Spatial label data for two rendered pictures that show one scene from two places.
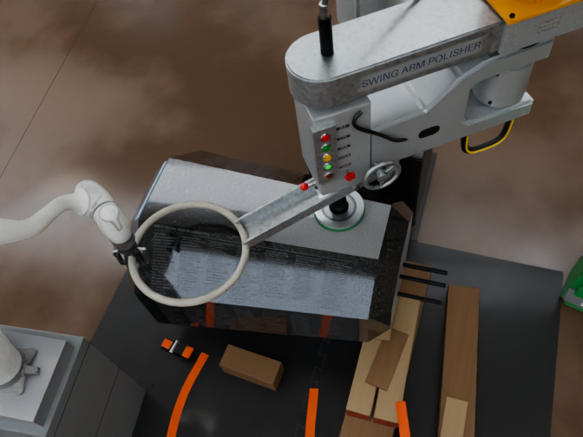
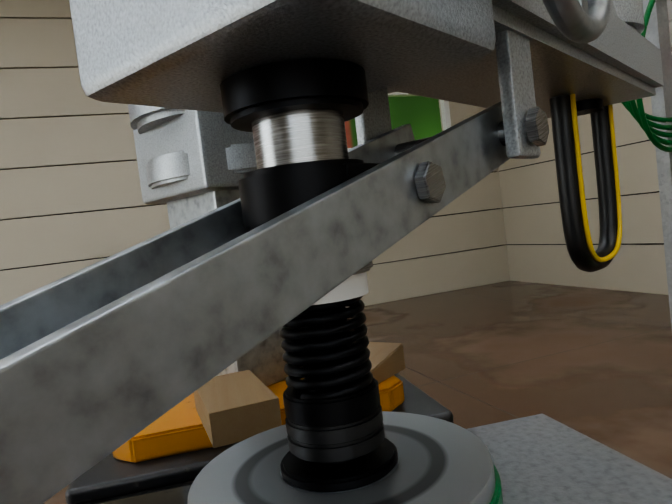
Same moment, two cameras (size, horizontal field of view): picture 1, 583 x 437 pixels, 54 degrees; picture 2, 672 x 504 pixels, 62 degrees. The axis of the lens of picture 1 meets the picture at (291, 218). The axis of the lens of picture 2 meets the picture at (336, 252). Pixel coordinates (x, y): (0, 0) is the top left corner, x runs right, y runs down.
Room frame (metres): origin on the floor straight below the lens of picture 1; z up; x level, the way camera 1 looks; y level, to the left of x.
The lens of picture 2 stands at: (1.02, 0.03, 1.07)
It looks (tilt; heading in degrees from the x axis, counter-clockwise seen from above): 3 degrees down; 320
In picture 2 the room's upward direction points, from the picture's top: 7 degrees counter-clockwise
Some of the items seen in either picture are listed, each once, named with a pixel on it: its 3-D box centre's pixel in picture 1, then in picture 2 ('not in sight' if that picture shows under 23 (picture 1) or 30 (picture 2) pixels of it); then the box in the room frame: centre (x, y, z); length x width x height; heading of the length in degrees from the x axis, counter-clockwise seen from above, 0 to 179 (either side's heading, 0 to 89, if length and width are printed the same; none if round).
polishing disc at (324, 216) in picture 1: (338, 207); (340, 472); (1.33, -0.21, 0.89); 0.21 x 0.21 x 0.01
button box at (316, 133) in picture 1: (325, 154); not in sight; (1.20, -0.16, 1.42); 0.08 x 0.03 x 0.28; 99
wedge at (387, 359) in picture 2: not in sight; (352, 369); (1.77, -0.61, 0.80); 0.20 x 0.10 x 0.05; 103
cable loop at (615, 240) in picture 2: (488, 124); (590, 171); (1.43, -0.86, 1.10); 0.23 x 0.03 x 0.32; 99
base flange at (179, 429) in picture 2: not in sight; (255, 383); (2.00, -0.54, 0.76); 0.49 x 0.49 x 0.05; 63
